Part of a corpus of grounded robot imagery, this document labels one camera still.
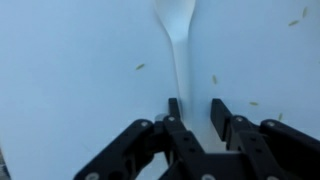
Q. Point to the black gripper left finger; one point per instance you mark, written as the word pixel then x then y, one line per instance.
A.
pixel 131 151

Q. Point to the white plastic spoon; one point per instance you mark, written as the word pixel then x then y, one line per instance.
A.
pixel 176 18

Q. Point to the round white table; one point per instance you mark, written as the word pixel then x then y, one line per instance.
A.
pixel 75 73

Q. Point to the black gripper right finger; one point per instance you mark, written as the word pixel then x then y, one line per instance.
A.
pixel 273 149

